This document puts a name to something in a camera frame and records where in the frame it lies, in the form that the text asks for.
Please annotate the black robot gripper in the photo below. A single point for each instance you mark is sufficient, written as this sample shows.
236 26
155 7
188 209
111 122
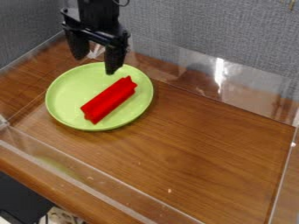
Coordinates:
92 20

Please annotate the red rectangular block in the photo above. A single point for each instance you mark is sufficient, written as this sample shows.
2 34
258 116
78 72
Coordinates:
108 99

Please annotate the green round plate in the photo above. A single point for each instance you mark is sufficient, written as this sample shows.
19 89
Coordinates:
78 85

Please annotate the black object under table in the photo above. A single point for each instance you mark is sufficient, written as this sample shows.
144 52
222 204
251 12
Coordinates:
22 205

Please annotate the clear acrylic enclosure wall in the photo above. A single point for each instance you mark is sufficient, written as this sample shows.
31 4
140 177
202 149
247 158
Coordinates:
210 157

